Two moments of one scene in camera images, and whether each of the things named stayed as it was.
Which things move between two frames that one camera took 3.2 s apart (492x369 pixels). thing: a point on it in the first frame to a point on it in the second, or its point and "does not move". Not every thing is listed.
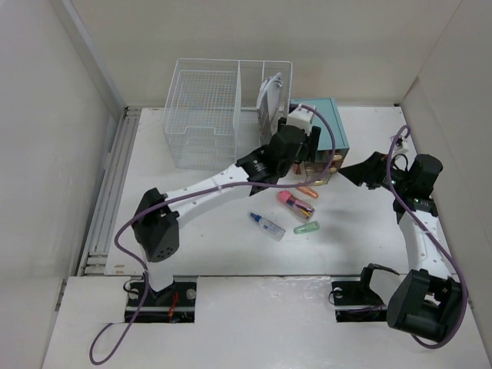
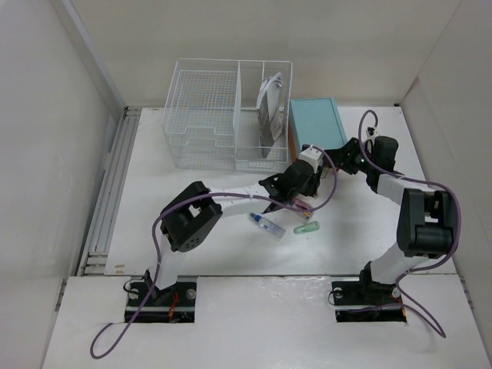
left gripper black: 309,145 to 313,183
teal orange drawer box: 333,145 does not move
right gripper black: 368,171 to 341,157
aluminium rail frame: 94,261 does not move
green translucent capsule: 307,227 does not move
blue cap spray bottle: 269,227 does not move
